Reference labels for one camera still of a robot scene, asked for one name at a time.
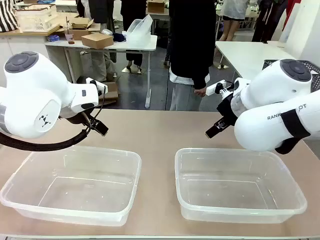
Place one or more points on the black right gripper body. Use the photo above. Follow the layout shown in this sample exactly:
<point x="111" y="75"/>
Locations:
<point x="227" y="110"/>

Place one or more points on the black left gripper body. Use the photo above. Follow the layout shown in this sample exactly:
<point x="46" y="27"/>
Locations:
<point x="75" y="118"/>

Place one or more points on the clear plastic bin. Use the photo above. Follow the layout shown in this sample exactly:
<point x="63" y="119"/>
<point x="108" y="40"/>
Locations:
<point x="75" y="212"/>
<point x="237" y="215"/>

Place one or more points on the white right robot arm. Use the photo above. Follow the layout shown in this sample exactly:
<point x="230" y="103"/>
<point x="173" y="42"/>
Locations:
<point x="265" y="125"/>

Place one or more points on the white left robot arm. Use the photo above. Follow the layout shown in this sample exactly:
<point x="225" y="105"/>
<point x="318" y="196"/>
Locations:
<point x="32" y="95"/>

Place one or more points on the dark blue woven-pattern basket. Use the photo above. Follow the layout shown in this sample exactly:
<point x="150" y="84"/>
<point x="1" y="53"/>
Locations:
<point x="315" y="80"/>

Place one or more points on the person's left hand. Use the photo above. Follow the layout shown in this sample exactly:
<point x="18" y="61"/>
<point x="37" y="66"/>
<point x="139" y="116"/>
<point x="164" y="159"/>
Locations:
<point x="200" y="92"/>

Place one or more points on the large white table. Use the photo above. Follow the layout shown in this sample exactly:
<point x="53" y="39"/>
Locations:
<point x="240" y="55"/>

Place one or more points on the bystander in beige trousers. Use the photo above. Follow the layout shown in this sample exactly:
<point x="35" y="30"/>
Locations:
<point x="102" y="60"/>

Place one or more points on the closed cardboard box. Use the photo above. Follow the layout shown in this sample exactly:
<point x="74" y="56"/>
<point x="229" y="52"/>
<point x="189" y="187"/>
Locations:
<point x="97" y="40"/>

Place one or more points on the person in black sweater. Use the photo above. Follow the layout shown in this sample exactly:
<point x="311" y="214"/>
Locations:
<point x="190" y="37"/>

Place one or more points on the plastic cup with straw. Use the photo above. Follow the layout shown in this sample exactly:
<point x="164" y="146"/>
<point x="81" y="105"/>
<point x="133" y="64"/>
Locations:
<point x="69" y="36"/>

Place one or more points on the small blue packet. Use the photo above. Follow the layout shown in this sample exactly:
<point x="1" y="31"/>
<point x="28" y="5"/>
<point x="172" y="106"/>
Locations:
<point x="53" y="38"/>

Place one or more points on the white cabinet wooden top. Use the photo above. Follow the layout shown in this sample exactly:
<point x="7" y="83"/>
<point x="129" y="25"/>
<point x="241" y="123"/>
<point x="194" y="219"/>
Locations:
<point x="25" y="50"/>

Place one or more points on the white table with grey legs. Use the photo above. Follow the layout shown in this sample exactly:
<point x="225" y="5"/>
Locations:
<point x="140" y="46"/>

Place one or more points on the open cardboard box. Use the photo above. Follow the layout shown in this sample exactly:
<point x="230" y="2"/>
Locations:
<point x="82" y="27"/>

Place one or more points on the dark blue cloth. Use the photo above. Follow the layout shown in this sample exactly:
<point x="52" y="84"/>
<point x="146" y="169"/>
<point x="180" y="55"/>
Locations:
<point x="119" y="37"/>

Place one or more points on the bystander in white top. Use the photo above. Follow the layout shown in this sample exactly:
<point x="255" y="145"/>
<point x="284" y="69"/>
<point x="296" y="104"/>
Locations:
<point x="235" y="15"/>

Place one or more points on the bystander in black trousers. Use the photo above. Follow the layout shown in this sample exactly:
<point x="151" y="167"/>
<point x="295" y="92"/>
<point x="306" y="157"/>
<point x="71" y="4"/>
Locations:
<point x="267" y="22"/>

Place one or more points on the stacked clear plastic containers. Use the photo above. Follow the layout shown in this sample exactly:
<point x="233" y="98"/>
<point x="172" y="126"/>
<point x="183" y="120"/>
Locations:
<point x="140" y="30"/>

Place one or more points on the cream storage crate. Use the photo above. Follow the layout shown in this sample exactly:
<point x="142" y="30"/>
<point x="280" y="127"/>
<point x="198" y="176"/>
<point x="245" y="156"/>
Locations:
<point x="37" y="18"/>

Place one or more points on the bystander in black clothes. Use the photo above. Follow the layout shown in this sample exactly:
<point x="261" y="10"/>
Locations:
<point x="133" y="25"/>

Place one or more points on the white board panels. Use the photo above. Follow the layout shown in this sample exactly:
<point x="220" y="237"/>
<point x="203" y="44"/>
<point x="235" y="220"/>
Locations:
<point x="305" y="25"/>

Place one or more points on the black white striped bag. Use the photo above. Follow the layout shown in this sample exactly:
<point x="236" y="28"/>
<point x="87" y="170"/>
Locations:
<point x="7" y="17"/>

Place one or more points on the small distant cardboard box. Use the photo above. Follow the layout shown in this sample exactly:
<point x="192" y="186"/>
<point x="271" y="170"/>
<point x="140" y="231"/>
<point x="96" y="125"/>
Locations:
<point x="156" y="7"/>

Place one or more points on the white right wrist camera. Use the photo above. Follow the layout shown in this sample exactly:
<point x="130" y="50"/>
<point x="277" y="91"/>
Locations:
<point x="212" y="89"/>

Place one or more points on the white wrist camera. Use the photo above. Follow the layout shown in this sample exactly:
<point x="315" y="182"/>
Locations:
<point x="212" y="89"/>
<point x="100" y="87"/>

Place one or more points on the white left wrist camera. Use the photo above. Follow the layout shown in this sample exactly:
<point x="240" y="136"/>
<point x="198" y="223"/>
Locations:
<point x="100" y="87"/>

